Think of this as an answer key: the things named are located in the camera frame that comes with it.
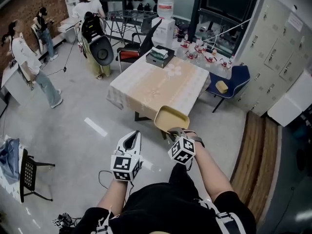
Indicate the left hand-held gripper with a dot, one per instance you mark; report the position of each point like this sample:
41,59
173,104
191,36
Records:
122,166

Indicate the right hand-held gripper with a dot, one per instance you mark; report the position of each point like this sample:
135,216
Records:
182,151

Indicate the tan block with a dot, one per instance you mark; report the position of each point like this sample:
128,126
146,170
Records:
221,86

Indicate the person's left forearm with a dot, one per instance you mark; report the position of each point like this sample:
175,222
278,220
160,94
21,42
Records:
112,196

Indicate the person's right forearm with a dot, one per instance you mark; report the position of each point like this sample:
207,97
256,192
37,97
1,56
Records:
209,169

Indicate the cloth-covered table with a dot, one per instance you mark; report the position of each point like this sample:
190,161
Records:
136,116

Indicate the white floor tape strip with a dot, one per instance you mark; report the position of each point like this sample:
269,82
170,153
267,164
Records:
95,127

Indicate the beige floral tablecloth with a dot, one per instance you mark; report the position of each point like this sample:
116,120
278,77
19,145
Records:
156,84

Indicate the person's black shirt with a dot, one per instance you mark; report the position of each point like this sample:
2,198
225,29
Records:
165,203

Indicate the black open box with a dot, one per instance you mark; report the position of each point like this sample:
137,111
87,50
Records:
159,61

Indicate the green packet stack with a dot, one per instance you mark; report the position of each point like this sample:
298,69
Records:
158,53

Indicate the blue chair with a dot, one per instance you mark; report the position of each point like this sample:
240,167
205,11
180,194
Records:
237,78

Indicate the group of red-capped clear bottles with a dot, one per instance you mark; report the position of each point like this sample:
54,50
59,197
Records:
202,55

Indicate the brown wooden platform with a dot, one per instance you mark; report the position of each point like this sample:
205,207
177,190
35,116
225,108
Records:
256,160

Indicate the red seat cushion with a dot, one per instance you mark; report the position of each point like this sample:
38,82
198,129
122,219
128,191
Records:
129,54

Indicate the black office chair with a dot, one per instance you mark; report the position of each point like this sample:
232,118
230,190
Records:
148,41

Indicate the white water dispenser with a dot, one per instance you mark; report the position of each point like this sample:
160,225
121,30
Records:
163,33

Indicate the black metal chair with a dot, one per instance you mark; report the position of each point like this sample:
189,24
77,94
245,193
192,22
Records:
28,174

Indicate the white cabinet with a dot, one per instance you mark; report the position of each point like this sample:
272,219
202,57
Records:
290,103

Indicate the blue cloth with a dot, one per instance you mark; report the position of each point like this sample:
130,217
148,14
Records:
11,158

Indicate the grey metal locker cabinet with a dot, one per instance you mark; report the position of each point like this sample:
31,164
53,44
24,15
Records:
270,55

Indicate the large clear water bottle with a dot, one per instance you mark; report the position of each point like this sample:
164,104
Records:
165,5

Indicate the white desk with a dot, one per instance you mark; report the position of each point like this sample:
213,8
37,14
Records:
12,86
65,28

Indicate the black framed window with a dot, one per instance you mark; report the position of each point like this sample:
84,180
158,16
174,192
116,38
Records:
226,1

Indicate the white paper notice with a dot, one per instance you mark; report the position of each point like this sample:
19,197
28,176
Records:
295,22

